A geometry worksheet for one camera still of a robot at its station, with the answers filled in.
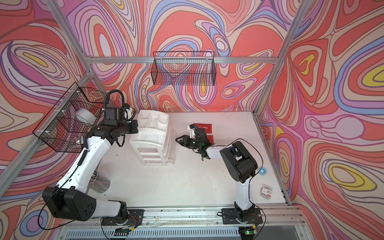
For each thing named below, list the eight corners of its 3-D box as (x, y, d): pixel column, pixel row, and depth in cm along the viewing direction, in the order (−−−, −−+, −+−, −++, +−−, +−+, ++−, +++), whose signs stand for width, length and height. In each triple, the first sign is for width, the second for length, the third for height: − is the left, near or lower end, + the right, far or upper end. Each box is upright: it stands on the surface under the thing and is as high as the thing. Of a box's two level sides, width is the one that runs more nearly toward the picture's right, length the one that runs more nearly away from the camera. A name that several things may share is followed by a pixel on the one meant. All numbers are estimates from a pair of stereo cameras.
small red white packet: (259, 195, 83) (261, 194, 80) (261, 185, 86) (263, 183, 84) (268, 200, 81) (271, 198, 78) (270, 189, 85) (273, 187, 82)
